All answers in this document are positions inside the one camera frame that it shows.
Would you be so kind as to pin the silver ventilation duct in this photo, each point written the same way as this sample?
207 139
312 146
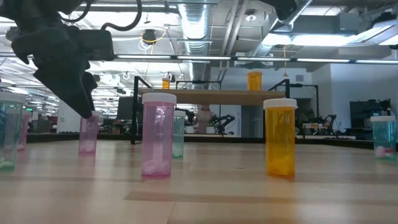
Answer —
280 31
194 28

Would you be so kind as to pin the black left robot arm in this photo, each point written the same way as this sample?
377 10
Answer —
31 12

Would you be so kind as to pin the LED strip light bar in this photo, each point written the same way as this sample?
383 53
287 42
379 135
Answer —
199 58

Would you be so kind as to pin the pink pill bottle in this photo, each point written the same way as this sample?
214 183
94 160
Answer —
88 137
158 140
27 133

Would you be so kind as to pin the black monitor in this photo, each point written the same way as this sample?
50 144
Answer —
124 107

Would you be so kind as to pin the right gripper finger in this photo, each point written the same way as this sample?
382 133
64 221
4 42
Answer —
284 7

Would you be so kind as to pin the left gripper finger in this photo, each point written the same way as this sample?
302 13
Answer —
91 85
68 90

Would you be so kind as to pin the teal pill bottle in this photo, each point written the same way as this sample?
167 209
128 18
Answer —
180 137
384 140
9 140

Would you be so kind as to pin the black aluminium frame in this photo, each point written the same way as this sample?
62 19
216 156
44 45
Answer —
62 137

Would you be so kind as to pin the black overhead camera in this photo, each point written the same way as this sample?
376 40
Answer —
149 35

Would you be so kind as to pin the black background robot arm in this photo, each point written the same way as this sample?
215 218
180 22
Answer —
326 121
224 121

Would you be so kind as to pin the green exit sign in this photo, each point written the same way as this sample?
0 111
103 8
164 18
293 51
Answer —
29 109

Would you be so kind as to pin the large orange pill bottle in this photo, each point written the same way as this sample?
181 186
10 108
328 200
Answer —
254 81

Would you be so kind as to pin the person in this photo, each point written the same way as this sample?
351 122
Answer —
203 119

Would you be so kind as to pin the black wall television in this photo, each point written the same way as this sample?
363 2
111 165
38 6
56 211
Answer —
368 113

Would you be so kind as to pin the small orange pill bottle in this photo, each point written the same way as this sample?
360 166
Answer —
165 84

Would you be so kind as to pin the wooden shelf with black legs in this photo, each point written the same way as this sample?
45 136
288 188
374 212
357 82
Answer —
217 97

